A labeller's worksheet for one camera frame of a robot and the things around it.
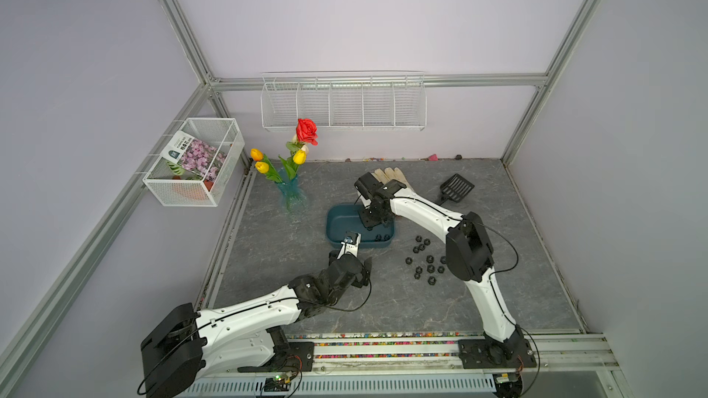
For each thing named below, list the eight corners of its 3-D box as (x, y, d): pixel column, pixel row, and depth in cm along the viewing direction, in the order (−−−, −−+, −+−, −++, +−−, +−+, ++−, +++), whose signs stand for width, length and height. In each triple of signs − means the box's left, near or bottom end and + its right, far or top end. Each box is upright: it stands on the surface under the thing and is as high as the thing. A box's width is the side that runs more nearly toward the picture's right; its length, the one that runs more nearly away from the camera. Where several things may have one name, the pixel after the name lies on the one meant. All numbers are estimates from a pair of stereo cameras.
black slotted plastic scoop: (448, 211, 107) (450, 206, 104) (430, 197, 111) (431, 192, 109) (473, 190, 113) (475, 185, 111) (454, 177, 118) (456, 172, 116)
